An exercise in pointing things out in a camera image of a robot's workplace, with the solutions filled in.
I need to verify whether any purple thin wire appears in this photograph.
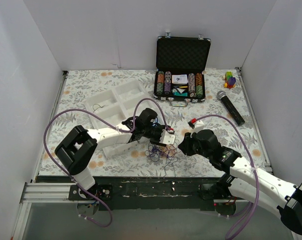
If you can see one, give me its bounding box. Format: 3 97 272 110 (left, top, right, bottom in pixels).
144 143 179 177

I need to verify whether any colourful toy block train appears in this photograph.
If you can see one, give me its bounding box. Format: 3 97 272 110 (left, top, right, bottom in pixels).
222 71 236 89

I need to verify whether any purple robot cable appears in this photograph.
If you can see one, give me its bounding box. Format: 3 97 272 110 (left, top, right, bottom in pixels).
194 114 260 240
43 97 174 228

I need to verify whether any white plastic compartment tray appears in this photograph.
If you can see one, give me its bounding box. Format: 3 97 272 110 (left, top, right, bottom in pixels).
85 80 163 158

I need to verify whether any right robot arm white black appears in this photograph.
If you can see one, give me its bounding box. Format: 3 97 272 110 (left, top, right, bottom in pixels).
178 129 302 236

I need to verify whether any black metal base plate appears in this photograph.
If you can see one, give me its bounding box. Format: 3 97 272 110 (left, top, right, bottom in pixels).
68 176 246 212

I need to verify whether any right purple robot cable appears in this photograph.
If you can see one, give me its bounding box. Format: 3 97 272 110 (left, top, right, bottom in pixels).
194 114 260 240

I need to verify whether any floral patterned table mat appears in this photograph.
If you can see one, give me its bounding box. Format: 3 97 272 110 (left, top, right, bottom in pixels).
38 69 271 177

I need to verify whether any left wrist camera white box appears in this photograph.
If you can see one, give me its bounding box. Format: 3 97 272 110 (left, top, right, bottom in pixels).
159 128 175 145

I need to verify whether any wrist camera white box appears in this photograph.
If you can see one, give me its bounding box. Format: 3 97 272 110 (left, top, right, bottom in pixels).
159 128 175 145
188 118 204 137

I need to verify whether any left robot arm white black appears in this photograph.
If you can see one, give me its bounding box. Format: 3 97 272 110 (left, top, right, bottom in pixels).
55 108 174 200

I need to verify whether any black handheld microphone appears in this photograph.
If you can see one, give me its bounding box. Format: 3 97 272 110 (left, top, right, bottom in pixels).
217 90 245 126

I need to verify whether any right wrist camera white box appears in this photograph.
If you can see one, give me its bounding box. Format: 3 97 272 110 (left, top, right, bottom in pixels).
188 118 204 137

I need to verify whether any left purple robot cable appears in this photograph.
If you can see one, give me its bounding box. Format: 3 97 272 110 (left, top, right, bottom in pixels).
43 97 174 228

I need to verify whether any black poker chip case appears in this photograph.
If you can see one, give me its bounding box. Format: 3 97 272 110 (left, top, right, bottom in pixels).
153 32 211 107

